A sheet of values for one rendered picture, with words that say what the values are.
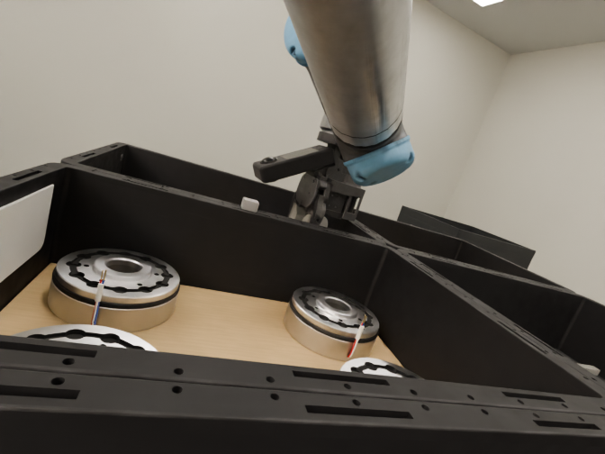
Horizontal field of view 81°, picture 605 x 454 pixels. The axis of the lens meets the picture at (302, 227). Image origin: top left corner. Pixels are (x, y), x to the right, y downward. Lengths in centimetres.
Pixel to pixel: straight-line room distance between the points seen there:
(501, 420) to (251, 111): 332
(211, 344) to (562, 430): 25
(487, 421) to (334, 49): 20
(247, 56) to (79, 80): 133
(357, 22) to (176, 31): 319
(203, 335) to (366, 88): 25
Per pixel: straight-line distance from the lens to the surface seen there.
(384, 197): 415
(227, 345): 34
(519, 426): 20
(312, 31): 23
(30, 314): 35
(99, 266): 35
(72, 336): 28
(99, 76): 337
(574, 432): 23
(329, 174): 54
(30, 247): 37
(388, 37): 24
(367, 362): 33
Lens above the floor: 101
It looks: 11 degrees down
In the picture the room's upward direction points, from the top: 18 degrees clockwise
